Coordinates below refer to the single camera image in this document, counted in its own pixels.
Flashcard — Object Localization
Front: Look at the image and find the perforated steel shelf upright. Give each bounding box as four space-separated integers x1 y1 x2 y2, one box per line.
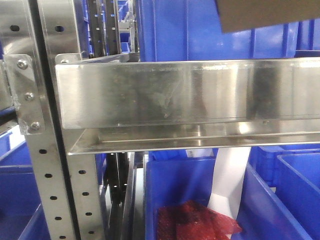
0 0 106 240

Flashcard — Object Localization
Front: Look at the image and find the stainless steel shelf beam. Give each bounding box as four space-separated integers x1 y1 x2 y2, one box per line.
55 53 320 155

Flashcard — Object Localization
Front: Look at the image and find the white paper sheet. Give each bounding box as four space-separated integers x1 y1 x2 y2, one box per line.
207 147 251 219

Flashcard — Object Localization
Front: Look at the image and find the blue plastic bin lower left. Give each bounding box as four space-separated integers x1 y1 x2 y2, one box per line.
0 126 50 240

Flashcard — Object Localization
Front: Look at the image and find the blue plastic bin upper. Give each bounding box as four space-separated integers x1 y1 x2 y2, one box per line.
136 0 320 62

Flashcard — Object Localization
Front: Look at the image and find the blue plastic bin lower centre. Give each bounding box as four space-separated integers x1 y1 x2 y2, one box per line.
145 152 311 240

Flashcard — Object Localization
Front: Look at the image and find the tan cardboard box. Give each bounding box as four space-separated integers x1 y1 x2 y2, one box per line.
216 0 320 33

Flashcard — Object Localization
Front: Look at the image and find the steel bracket plate with bolts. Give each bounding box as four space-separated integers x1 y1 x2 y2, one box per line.
3 54 46 136

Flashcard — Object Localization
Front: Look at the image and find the blue plastic bin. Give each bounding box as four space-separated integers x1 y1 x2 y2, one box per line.
145 152 311 240
249 144 320 240
0 126 50 240
136 0 320 62

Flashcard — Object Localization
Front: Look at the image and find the red bubble wrap sheet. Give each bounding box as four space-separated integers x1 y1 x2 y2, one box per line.
156 200 242 240

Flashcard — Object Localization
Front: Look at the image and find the blue plastic bin lower right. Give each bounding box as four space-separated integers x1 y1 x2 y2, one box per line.
249 144 320 240

